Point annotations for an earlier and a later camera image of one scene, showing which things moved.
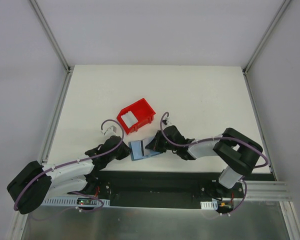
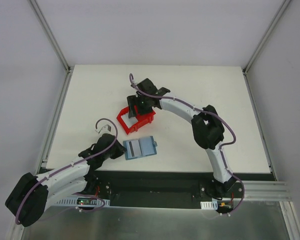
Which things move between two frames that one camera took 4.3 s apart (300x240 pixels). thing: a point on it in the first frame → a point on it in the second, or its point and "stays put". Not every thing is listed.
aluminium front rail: (267, 191) stays put
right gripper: (157, 142) → (135, 107)
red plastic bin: (143, 112) stays put
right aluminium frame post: (259, 46) stays put
